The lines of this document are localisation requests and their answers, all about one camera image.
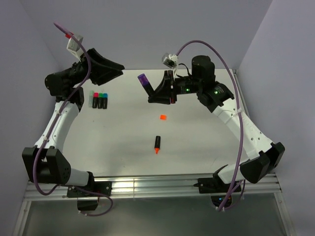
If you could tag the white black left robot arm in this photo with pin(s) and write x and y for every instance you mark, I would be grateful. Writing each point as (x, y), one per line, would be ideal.
(45, 162)

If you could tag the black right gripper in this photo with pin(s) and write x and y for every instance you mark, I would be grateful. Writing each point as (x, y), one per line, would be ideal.
(163, 95)

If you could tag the pale green capped highlighter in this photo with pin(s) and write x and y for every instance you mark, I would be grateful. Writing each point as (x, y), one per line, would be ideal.
(90, 102)

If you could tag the black orange tip highlighter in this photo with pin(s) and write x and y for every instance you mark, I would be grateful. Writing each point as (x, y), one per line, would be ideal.
(157, 144)

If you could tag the purple pen cap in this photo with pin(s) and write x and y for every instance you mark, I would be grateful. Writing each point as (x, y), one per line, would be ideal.
(143, 80)

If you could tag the black blue tip highlighter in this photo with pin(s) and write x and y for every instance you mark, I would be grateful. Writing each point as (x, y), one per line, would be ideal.
(105, 103)

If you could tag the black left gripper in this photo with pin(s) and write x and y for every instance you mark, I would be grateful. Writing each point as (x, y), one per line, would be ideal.
(100, 77)

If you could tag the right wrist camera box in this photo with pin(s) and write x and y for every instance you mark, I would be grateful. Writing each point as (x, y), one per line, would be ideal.
(171, 61)

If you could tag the aluminium front rail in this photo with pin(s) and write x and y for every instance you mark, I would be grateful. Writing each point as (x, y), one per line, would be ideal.
(176, 186)

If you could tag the black purple tip highlighter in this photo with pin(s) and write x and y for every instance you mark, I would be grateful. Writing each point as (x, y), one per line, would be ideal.
(149, 90)

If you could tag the black green tip highlighter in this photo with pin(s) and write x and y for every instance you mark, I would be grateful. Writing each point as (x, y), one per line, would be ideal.
(99, 103)

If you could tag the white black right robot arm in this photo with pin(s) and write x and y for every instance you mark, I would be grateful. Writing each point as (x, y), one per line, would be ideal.
(263, 155)

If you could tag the black pink tip highlighter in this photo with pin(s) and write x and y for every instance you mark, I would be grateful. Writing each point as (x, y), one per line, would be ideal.
(95, 102)

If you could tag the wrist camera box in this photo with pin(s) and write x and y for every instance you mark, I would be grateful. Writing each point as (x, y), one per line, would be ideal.
(171, 61)
(73, 47)

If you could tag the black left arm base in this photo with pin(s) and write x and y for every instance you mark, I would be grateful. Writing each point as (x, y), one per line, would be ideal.
(88, 196)

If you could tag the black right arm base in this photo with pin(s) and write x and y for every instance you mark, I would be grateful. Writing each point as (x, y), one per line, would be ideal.
(212, 185)

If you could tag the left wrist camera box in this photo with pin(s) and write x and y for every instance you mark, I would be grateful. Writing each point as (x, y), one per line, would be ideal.
(73, 47)

